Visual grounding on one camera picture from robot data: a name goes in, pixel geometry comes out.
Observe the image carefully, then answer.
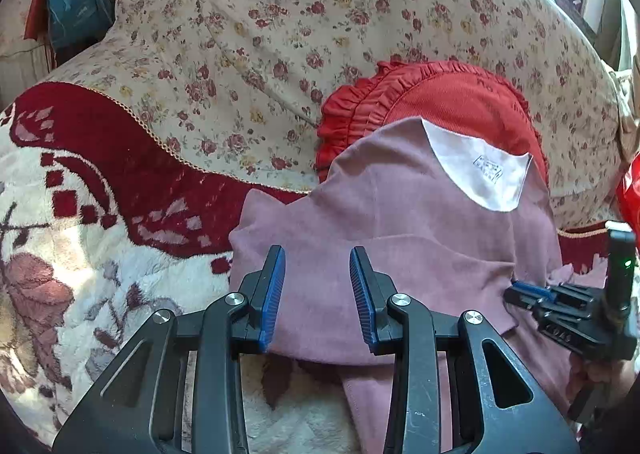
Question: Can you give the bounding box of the red white plush blanket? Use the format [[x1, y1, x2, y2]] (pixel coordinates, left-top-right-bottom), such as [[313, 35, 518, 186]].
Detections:
[[0, 81, 609, 454]]

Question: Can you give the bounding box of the red ruffled cushion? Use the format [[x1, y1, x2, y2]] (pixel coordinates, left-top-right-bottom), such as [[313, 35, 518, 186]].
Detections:
[[316, 61, 549, 181]]

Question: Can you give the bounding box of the person's right hand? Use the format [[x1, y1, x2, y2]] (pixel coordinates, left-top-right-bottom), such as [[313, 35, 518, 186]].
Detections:
[[566, 353, 637, 408]]

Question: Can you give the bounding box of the mauve pink garment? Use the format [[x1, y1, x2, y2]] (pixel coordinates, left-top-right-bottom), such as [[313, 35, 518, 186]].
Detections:
[[230, 118, 604, 453]]

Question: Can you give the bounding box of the floral beige quilt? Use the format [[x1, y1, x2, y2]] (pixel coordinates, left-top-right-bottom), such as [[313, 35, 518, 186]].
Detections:
[[51, 0, 622, 228]]

